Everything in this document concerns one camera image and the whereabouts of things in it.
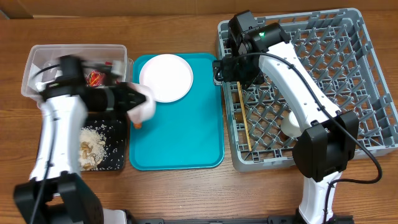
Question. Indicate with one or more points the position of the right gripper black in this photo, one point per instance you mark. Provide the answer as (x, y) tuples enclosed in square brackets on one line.
[(231, 66)]

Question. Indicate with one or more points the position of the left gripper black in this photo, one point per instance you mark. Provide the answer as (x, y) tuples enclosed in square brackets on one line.
[(119, 90)]

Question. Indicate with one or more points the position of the wooden chopstick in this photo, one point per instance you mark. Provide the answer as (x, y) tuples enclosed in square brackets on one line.
[(243, 111)]

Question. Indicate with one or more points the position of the pink bowl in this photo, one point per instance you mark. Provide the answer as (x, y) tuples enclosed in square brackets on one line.
[(145, 110)]

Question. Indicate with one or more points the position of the red snack wrapper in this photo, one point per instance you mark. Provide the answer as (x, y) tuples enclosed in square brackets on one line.
[(98, 74)]

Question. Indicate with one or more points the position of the rice and peanut leftovers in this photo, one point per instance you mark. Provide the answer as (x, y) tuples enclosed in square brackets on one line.
[(101, 148)]

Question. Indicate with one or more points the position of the white paper cup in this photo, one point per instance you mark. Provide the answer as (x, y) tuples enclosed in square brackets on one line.
[(290, 126)]

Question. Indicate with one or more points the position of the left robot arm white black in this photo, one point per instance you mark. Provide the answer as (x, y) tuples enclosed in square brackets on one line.
[(55, 192)]

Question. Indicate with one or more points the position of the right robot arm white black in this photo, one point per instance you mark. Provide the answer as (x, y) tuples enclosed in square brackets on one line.
[(328, 136)]

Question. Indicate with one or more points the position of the grey dishwasher rack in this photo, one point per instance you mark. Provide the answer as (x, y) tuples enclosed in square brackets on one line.
[(335, 48)]

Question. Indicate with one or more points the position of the clear plastic bin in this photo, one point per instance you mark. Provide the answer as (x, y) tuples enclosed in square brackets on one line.
[(43, 56)]

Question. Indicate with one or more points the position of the white plate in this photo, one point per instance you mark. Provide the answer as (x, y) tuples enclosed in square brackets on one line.
[(169, 76)]

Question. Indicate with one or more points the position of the black tray bin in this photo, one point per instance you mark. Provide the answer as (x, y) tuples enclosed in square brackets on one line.
[(119, 121)]

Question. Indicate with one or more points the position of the teal plastic tray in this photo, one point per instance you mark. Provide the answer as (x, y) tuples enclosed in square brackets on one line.
[(185, 134)]

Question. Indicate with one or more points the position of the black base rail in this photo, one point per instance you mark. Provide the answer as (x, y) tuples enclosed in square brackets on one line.
[(211, 221)]

